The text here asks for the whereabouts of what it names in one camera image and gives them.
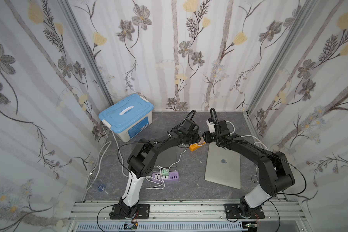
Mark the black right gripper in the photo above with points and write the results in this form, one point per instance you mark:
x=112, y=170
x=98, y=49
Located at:
x=209, y=136

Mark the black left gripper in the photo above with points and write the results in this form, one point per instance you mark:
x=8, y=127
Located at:
x=194, y=137

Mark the green usb charger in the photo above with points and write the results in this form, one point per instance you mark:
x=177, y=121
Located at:
x=165, y=172

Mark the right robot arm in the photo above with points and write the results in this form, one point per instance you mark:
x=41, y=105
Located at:
x=275, y=174

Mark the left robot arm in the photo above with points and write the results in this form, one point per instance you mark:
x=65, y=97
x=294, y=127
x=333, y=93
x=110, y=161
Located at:
x=143, y=159

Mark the silver laptop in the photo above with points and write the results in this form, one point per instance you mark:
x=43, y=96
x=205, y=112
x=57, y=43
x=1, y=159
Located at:
x=223, y=167

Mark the orange power strip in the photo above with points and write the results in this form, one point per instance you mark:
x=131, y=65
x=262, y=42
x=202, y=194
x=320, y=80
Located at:
x=195, y=146

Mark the purple power strip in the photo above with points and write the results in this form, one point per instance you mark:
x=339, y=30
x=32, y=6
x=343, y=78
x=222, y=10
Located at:
x=172, y=177

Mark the blue lid storage box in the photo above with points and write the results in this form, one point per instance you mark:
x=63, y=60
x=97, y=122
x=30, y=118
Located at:
x=128, y=117

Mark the small clear plastic cup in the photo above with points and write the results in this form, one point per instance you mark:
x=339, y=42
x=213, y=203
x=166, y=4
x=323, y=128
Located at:
x=98, y=185

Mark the small circuit board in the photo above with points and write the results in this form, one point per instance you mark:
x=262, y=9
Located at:
x=131, y=226

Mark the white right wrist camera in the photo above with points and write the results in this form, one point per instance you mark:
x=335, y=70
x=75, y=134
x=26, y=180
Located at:
x=211, y=127

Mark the metal wire clip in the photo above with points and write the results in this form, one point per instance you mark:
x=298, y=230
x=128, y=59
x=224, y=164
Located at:
x=255, y=178

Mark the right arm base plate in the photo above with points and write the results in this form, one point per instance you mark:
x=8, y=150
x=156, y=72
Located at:
x=233, y=210

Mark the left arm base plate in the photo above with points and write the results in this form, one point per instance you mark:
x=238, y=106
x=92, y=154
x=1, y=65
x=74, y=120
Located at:
x=138, y=211

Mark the white cable duct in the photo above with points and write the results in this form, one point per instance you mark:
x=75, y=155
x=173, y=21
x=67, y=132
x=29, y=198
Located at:
x=201, y=226

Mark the aluminium frame rail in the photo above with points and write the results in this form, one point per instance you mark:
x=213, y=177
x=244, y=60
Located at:
x=186, y=210

